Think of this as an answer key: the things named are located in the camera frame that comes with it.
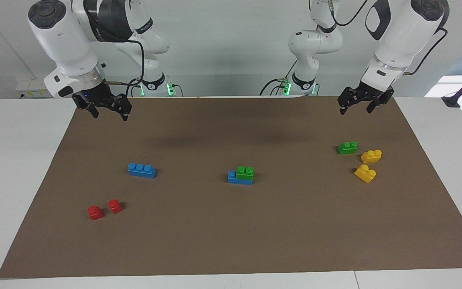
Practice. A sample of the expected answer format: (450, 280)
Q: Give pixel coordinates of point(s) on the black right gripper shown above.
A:
(98, 96)

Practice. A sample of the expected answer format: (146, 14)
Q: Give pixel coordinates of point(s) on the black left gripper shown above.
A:
(365, 93)

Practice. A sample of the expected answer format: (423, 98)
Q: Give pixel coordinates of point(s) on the green two-stud block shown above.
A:
(245, 173)
(346, 149)

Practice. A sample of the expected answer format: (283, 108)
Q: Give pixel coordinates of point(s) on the blue three-stud block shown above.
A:
(237, 181)
(142, 171)

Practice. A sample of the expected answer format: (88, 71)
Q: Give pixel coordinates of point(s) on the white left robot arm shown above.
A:
(399, 40)

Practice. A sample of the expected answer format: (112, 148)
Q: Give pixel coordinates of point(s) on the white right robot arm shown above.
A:
(62, 36)

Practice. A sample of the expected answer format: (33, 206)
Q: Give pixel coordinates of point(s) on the yellow two-stud block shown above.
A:
(371, 157)
(364, 174)

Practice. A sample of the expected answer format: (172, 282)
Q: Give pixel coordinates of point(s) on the red one-stud block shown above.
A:
(115, 206)
(95, 213)

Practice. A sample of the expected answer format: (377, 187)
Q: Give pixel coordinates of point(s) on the white power socket box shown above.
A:
(30, 88)

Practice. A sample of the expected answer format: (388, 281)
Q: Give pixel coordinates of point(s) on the brown table mat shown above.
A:
(231, 233)

